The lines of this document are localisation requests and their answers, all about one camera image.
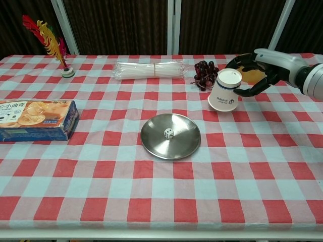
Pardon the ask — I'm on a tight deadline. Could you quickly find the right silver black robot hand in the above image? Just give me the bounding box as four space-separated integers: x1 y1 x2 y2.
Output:
225 48 310 98

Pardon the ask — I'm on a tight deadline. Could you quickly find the white paper cup blue print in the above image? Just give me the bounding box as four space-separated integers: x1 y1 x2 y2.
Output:
207 68 243 112

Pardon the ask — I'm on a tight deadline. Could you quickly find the round steel plate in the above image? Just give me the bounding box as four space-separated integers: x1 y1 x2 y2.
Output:
140 113 202 160

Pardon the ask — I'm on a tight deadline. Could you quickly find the yellowish clear tape roll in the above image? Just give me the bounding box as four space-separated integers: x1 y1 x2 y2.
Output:
233 53 269 85

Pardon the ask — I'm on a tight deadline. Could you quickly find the dark brown partition panel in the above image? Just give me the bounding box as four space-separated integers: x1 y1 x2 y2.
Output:
0 0 71 60
62 0 170 56
179 0 287 55
274 0 323 56

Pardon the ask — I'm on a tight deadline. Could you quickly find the dark red grape bunch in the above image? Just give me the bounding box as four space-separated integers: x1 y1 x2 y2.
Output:
190 60 220 91

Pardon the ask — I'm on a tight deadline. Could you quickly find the bundle of white straws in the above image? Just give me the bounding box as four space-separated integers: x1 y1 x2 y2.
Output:
112 61 188 81

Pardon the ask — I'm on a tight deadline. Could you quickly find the red white checked tablecloth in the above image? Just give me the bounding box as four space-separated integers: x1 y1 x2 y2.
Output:
0 53 323 230

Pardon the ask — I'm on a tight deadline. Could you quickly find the colourful feather shuttlecock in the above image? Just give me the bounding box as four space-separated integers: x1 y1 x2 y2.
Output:
22 14 75 78

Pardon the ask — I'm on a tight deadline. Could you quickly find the orange blue cookie box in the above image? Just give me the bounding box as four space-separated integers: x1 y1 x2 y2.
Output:
0 99 80 142

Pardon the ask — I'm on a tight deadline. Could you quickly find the white partition frame post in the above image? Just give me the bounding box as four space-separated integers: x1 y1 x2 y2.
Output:
167 0 182 55
266 0 296 54
50 0 80 55

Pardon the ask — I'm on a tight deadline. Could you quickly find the white table frame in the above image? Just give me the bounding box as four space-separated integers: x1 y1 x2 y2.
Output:
0 227 323 242

